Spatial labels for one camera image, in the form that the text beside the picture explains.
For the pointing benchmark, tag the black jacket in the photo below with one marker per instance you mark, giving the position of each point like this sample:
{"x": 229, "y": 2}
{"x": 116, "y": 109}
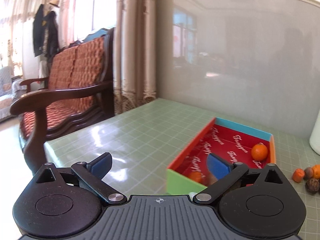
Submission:
{"x": 38, "y": 30}

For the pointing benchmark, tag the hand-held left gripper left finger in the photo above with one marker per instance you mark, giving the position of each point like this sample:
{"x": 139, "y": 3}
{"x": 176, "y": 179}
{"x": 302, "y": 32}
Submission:
{"x": 101, "y": 165}

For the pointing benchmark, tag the orange carrot piece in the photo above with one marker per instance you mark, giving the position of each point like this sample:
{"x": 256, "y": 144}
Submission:
{"x": 195, "y": 177}
{"x": 298, "y": 175}

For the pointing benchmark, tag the colourful cardboard box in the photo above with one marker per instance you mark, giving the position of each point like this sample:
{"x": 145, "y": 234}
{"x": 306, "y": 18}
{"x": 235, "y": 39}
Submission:
{"x": 225, "y": 140}

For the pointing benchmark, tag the orange mandarin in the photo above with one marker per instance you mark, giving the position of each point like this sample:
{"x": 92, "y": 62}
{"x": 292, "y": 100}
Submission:
{"x": 317, "y": 171}
{"x": 259, "y": 151}

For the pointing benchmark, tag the round brown fruit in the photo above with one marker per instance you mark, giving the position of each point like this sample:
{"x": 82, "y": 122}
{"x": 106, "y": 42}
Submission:
{"x": 308, "y": 173}

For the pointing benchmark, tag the beige patterned curtain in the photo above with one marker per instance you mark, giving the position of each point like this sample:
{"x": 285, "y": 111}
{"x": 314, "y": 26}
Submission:
{"x": 135, "y": 55}

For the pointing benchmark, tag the straw hat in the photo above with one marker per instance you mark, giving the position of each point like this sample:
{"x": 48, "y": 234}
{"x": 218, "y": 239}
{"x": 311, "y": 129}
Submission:
{"x": 54, "y": 2}

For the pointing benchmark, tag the sheer window curtain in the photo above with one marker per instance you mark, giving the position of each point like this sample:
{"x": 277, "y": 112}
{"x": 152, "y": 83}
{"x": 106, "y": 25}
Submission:
{"x": 20, "y": 17}

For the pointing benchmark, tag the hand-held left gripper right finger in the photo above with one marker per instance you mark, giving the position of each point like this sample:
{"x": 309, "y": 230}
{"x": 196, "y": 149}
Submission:
{"x": 218, "y": 166}

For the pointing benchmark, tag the grey covered sofa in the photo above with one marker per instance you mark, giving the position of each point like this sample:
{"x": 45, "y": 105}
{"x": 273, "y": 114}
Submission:
{"x": 7, "y": 92}

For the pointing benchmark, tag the dark passion fruit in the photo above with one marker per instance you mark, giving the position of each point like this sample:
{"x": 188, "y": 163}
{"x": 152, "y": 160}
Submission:
{"x": 313, "y": 185}

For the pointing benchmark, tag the wooden sofa with orange cushions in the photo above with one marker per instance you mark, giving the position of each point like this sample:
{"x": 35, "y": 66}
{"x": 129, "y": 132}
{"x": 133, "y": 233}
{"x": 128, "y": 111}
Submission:
{"x": 75, "y": 80}

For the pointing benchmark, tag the white thermos jug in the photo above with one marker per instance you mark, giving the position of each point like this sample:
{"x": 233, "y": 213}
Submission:
{"x": 315, "y": 135}

